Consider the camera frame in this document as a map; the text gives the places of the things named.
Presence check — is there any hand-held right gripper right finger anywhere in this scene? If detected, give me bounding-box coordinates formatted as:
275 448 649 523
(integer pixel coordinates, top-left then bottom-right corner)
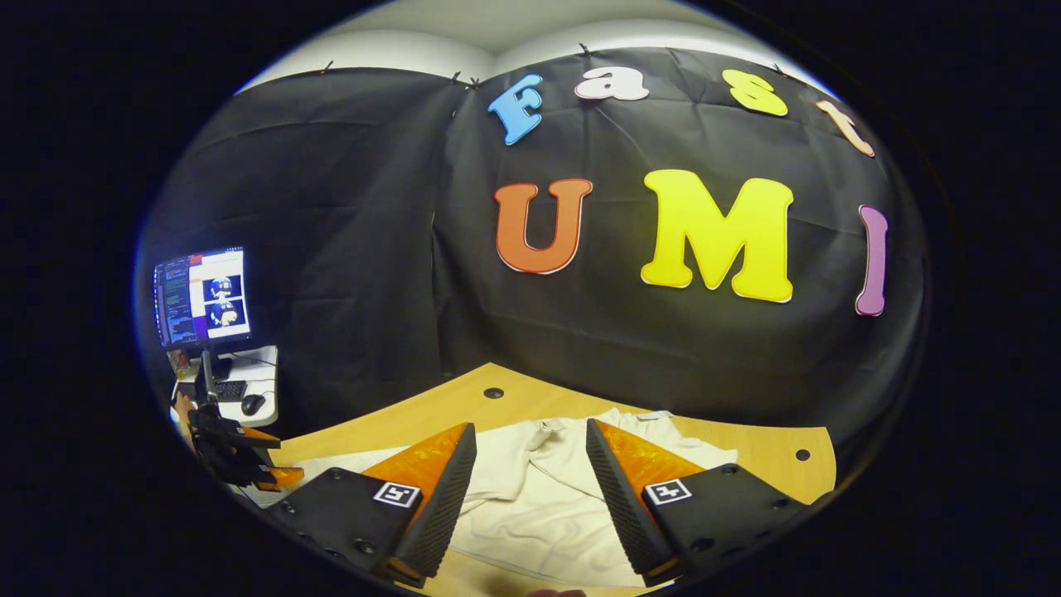
585 417 809 587

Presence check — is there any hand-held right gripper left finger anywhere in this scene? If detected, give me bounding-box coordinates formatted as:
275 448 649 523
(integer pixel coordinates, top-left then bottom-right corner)
264 421 479 590

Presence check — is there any white sweatshirt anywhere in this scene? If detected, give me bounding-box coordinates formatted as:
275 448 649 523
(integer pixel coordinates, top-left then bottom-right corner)
240 408 740 590

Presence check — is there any black keyboard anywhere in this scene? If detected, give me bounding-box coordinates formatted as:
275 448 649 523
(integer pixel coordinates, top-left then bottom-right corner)
178 379 249 404

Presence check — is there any white side desk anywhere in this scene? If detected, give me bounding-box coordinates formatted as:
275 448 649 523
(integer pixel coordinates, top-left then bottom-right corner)
170 345 280 430

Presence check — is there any computer monitor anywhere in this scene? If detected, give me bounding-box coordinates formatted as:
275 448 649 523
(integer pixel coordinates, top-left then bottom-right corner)
153 245 253 351

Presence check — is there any black backdrop cloth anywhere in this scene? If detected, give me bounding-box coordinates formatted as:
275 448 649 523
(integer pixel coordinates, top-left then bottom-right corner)
137 46 925 465

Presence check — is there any row of black cloth clips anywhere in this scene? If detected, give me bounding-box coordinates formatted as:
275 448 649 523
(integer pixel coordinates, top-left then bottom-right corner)
319 41 788 90

